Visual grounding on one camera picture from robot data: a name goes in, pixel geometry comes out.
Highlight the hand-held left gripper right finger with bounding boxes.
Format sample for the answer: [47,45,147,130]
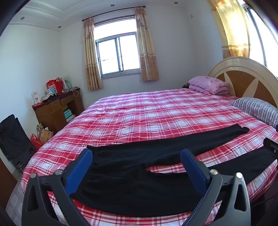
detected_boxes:
[180,148,251,226]

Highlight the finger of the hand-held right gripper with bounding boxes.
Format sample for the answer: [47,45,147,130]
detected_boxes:
[263,137,278,154]

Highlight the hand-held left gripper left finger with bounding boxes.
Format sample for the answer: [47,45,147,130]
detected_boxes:
[22,148,94,226]

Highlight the black pants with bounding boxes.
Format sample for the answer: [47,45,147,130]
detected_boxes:
[71,124,278,218]

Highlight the striped pillow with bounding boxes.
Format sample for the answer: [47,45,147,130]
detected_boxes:
[231,97,278,128]

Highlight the floral gift bag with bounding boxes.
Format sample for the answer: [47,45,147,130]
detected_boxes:
[36,123,54,144]

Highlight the red plastic bag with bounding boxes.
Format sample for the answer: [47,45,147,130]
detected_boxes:
[30,134,43,150]

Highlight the stack of books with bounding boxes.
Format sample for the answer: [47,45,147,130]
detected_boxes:
[63,108,76,123]

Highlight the brown wooden desk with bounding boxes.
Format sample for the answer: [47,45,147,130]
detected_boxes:
[32,87,85,133]

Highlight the cream and brown headboard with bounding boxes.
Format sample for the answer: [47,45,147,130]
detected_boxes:
[208,56,278,109]

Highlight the black folded chair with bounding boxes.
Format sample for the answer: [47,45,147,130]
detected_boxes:
[0,114,36,172]

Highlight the brown wooden cabinet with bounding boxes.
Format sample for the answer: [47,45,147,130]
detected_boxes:
[0,156,18,206]

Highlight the red plaid bed sheet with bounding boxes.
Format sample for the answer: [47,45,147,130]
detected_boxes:
[22,89,278,226]

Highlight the white printed box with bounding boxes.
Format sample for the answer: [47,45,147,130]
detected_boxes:
[31,90,42,104]

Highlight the pink folded blanket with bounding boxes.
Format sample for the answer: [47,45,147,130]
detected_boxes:
[188,76,230,95]

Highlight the red paper bag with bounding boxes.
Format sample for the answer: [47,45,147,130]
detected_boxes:
[46,77,63,95]

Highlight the large bright window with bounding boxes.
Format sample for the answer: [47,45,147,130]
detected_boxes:
[239,0,278,77]

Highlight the beige floral curtain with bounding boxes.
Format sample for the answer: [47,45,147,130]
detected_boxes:
[134,7,160,82]
[82,18,103,90]

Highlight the sliding glass window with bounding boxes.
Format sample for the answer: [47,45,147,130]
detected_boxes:
[93,15,141,76]

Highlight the yellow sunlit curtain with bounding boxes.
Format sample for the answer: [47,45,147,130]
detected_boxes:
[206,0,250,59]

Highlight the black curtain rod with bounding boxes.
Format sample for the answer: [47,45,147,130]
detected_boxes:
[81,6,145,22]

